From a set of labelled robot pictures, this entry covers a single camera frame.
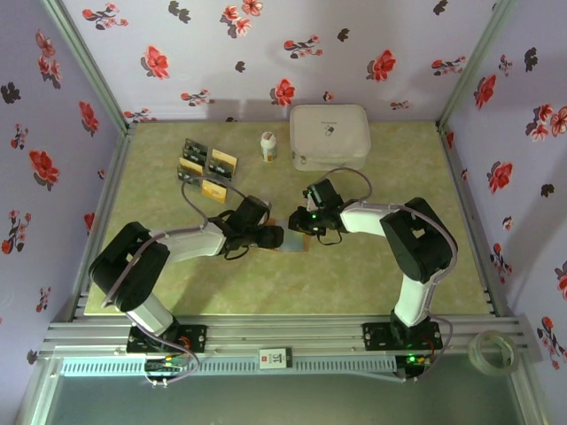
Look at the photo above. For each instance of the gold VIP card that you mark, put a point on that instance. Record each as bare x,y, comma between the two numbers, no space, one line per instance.
223,156
214,190
191,165

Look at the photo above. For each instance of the black patterned card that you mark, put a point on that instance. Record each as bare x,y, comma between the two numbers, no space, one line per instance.
219,178
194,156
197,145
221,168
187,175

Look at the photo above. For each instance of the white pill bottle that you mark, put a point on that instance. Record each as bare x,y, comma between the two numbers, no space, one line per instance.
268,148

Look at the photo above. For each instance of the white zip pouch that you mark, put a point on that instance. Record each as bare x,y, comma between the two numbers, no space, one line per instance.
330,137

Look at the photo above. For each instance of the red white label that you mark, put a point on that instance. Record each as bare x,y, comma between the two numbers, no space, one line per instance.
277,358

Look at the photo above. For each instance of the small controller board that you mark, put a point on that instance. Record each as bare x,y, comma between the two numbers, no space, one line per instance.
166,365
418,360

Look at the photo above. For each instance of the clear tape roll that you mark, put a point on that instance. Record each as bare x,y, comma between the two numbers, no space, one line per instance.
472,354

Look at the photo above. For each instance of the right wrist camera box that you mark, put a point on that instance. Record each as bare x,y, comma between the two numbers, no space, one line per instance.
310,204

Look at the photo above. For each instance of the aluminium mounting rail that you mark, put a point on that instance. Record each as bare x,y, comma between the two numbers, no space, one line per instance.
283,334

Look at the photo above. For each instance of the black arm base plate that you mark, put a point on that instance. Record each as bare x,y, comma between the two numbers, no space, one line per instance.
199,336
372,338

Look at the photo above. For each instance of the aluminium side rail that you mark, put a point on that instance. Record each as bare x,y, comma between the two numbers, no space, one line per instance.
455,168
113,177

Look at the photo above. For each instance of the aluminium corner post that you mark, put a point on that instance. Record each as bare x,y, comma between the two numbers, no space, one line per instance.
476,62
90,62

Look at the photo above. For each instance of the aluminium frame leg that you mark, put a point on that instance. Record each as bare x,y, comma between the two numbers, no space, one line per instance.
529,398
42,394

